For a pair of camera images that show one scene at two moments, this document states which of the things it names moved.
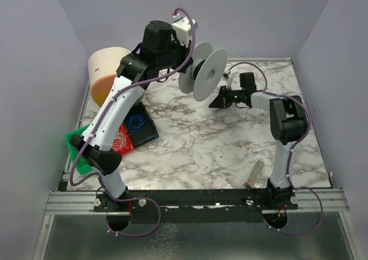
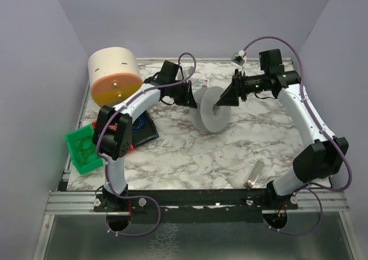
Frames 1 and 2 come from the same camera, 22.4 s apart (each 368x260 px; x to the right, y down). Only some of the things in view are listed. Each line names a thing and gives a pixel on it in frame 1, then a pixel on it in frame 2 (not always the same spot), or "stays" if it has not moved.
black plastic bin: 140,126 stays
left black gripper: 186,60 -> 187,93
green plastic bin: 83,165 stays
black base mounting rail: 197,206 stays
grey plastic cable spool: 205,72 -> 208,116
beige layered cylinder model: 103,63 stays
